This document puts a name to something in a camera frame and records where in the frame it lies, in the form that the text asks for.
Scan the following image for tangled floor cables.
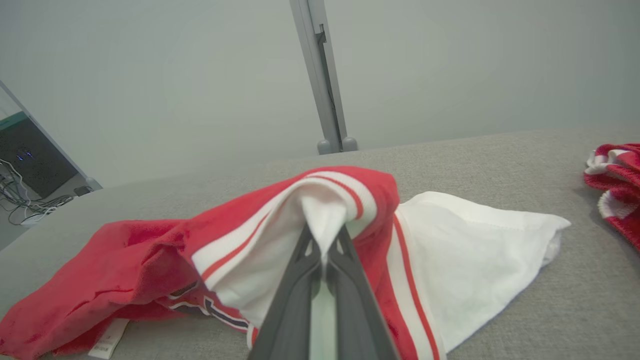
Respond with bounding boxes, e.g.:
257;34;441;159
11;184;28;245
0;157;77;227

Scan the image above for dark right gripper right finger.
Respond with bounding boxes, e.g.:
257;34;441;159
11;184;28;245
325;225;401;360

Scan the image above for red Bulls basketball jersey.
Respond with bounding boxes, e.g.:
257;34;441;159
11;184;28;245
0;165;572;360

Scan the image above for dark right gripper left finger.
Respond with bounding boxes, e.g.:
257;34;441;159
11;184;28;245
247;223;324;360

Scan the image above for dark computer cabinet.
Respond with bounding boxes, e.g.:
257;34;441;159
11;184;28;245
0;111;82;201

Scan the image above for red shorts with white trim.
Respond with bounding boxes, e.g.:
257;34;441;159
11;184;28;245
583;142;640;252

